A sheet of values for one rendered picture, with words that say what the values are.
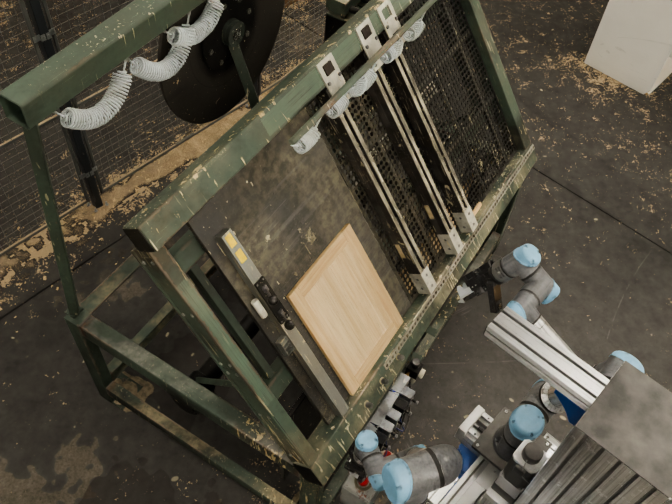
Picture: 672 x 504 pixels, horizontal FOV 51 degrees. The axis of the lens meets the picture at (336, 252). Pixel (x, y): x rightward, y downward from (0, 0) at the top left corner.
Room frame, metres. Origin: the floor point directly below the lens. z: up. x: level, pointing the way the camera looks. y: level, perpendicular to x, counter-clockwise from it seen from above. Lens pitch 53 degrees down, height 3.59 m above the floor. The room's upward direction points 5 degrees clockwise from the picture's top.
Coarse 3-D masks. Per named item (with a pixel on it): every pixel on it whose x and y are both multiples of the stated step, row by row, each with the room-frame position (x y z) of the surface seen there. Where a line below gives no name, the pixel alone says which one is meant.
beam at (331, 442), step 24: (528, 168) 2.81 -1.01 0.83; (480, 216) 2.36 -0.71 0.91; (480, 240) 2.26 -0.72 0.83; (408, 312) 1.76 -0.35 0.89; (432, 312) 1.81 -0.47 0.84; (384, 360) 1.50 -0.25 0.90; (360, 408) 1.28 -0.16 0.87; (336, 432) 1.15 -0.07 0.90; (336, 456) 1.08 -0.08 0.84; (312, 480) 0.99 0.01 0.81
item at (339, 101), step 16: (432, 0) 2.58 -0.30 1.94; (416, 16) 2.46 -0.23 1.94; (400, 32) 2.35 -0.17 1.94; (416, 32) 2.48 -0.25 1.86; (384, 48) 2.24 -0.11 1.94; (368, 64) 2.14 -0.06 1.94; (352, 80) 2.04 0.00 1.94; (368, 80) 2.15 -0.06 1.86; (336, 96) 1.94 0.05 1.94; (320, 112) 1.85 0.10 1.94; (336, 112) 1.99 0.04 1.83; (304, 128) 1.77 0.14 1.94; (304, 144) 1.83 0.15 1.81
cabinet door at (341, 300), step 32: (320, 256) 1.69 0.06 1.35; (352, 256) 1.77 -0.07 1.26; (320, 288) 1.58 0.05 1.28; (352, 288) 1.67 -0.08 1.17; (384, 288) 1.76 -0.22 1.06; (320, 320) 1.49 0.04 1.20; (352, 320) 1.57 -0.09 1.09; (384, 320) 1.66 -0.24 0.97; (352, 352) 1.47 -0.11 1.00; (352, 384) 1.36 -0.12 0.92
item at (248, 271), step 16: (224, 240) 1.48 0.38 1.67; (240, 272) 1.45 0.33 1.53; (256, 272) 1.46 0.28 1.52; (272, 320) 1.38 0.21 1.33; (288, 336) 1.35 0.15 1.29; (304, 352) 1.34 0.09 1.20; (304, 368) 1.31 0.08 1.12; (320, 368) 1.32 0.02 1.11; (320, 384) 1.28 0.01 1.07; (336, 400) 1.26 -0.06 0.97
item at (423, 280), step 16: (320, 64) 2.15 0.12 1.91; (336, 64) 2.21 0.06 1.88; (336, 80) 2.16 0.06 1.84; (320, 96) 2.15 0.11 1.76; (352, 96) 2.11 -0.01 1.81; (336, 128) 2.11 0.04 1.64; (352, 128) 2.12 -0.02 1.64; (352, 144) 2.07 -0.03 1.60; (352, 160) 2.07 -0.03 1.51; (368, 160) 2.08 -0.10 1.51; (368, 176) 2.03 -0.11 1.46; (368, 192) 2.03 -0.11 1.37; (384, 192) 2.03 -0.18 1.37; (384, 208) 1.99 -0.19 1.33; (384, 224) 1.98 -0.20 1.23; (400, 224) 1.99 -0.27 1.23; (400, 240) 1.94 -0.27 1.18; (416, 256) 1.93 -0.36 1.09; (416, 272) 1.89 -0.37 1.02; (416, 288) 1.88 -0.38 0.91; (432, 288) 1.87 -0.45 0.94
